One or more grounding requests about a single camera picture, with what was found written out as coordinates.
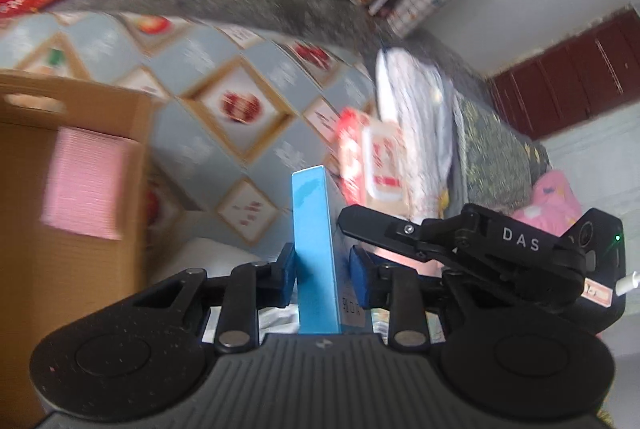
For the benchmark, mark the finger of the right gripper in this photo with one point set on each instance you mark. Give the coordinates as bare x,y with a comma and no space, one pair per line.
395,235

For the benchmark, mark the white striped blanket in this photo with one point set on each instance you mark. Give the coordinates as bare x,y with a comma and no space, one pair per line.
418,98

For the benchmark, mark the pink soft toy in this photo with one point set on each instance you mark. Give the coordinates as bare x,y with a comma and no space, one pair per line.
553,207

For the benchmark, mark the green gold patterned cushion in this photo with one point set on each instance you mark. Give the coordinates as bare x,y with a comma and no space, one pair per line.
498,167

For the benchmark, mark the brown cardboard box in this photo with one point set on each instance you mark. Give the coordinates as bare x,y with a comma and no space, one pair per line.
50,277

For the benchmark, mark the patterned fruit floor mat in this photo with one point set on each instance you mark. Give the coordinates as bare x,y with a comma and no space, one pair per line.
236,111

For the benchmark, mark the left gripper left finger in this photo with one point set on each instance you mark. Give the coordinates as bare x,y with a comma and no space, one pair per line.
249,288

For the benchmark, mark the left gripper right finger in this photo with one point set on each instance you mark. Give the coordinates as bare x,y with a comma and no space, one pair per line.
396,289

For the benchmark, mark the pink cloth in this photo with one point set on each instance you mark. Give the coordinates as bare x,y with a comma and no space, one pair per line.
84,183

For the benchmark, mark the blue tissue box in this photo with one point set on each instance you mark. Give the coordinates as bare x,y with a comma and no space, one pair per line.
327,302

